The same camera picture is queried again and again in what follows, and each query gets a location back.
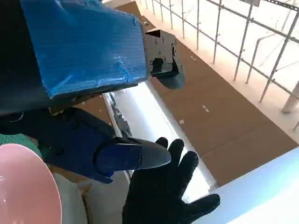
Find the white panel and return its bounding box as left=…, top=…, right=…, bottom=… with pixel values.
left=182, top=146, right=299, bottom=224

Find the green cutting mat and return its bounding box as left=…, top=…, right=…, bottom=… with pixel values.
left=0, top=133, right=43, bottom=160

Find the bare left robot hand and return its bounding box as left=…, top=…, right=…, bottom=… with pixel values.
left=0, top=0, right=187, bottom=185

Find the gloved right robot hand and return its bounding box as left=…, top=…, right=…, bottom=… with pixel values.
left=121, top=137, right=221, bottom=224

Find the pink bowl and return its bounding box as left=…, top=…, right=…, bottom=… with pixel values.
left=0, top=143, right=63, bottom=224

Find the white metal grid frame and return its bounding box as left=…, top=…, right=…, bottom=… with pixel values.
left=140, top=0, right=299, bottom=103

